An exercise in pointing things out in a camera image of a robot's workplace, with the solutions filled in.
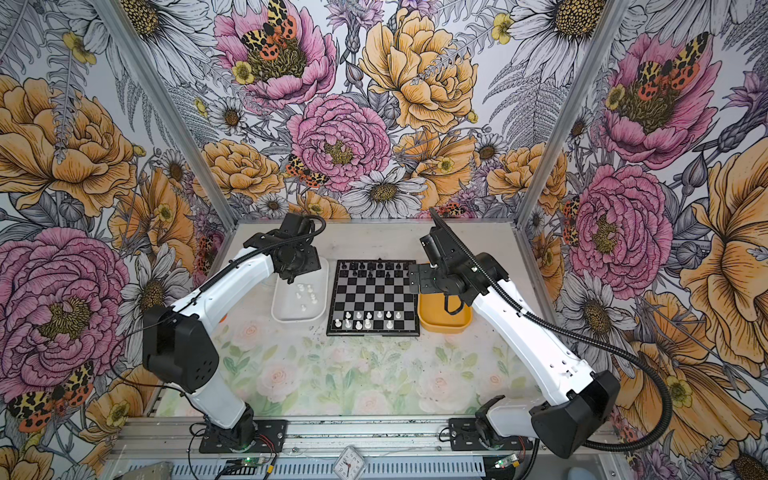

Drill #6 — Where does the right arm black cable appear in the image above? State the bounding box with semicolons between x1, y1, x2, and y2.
428;206;673;480

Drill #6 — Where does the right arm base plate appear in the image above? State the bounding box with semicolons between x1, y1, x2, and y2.
448;417;533;452

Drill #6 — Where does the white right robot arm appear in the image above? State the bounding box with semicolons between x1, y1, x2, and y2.
409;209;619;458

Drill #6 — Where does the aluminium front rail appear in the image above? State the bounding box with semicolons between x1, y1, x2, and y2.
110;415;619;460

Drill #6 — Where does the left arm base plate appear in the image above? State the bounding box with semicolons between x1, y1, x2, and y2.
198;420;289;454

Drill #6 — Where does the white analog clock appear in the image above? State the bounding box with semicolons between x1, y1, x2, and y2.
333;445;366;480

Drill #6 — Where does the yellow plastic tub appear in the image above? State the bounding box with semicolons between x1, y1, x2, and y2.
417;293;473;334

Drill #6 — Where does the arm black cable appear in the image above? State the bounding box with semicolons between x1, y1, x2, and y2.
107;214;328;480
428;206;673;480

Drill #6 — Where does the white plastic tub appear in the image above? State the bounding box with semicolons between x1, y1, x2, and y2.
271;257;330;323

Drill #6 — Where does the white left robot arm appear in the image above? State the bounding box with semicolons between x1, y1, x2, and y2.
141;213;326;451

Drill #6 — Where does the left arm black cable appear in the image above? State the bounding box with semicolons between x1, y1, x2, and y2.
107;214;328;480

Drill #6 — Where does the black white chessboard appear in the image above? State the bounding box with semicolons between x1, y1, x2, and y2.
326;259;421;337

